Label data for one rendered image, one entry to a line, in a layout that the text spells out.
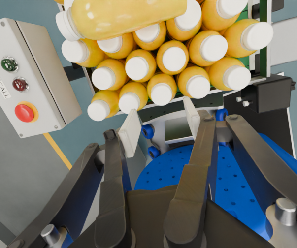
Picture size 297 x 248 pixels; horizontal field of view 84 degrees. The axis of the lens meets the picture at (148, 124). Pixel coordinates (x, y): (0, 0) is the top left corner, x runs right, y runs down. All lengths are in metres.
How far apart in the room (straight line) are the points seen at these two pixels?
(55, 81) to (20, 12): 1.39
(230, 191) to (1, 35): 0.48
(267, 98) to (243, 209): 0.25
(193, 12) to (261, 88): 0.23
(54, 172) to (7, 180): 0.65
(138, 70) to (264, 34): 0.21
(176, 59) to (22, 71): 0.27
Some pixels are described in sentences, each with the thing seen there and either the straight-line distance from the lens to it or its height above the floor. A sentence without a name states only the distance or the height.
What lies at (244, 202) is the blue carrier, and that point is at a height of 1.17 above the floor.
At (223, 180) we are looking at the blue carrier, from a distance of 0.38.
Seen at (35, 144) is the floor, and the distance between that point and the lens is 2.08.
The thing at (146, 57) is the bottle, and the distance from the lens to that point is 0.34.
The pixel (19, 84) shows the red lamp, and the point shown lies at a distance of 0.37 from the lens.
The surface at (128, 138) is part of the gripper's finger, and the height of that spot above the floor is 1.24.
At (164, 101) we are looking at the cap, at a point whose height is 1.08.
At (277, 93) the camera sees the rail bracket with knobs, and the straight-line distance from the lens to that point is 0.46.
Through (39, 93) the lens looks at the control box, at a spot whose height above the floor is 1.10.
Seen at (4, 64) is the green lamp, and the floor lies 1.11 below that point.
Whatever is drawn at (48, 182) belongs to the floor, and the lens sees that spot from 2.34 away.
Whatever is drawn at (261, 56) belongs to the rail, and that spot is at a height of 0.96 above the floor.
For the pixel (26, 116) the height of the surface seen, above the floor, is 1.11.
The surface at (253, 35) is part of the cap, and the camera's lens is 0.34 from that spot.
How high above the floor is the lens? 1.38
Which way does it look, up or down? 66 degrees down
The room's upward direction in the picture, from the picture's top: 168 degrees counter-clockwise
